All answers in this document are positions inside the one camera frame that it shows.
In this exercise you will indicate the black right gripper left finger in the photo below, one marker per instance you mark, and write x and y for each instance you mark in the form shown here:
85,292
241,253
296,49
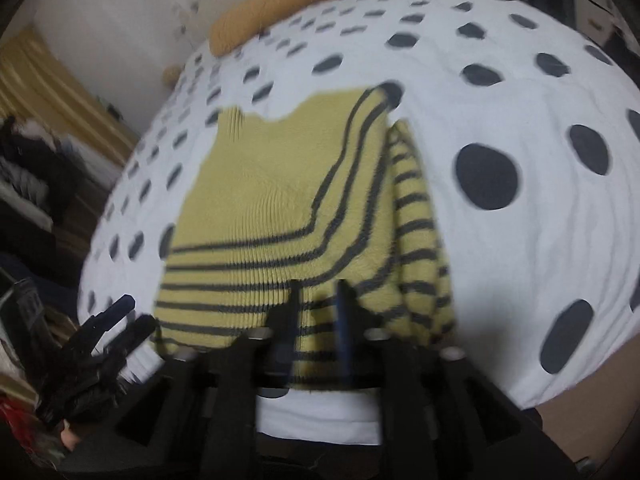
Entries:
208,418

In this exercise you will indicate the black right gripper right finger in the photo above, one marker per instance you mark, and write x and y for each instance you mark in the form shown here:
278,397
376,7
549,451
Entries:
440,418

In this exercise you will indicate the yellow grey striped knit sweater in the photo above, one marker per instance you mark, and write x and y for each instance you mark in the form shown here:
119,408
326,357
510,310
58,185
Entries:
335,191

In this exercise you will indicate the person's left hand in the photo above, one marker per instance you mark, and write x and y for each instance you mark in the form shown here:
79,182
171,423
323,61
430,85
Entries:
69,438

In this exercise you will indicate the white black-dotted bed cover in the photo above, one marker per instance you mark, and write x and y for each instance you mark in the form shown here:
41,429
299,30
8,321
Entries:
529,136

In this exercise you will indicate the yellow curtain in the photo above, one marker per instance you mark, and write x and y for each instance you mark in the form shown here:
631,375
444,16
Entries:
36,85

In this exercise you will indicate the brown round plush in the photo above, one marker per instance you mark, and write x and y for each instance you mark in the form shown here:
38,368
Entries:
171,76

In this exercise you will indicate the white drawer cabinet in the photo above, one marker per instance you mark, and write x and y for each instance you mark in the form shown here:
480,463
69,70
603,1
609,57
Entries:
598,20

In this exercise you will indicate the orange fuzzy bolster pillow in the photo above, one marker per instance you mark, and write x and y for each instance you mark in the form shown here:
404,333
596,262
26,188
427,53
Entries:
248,19

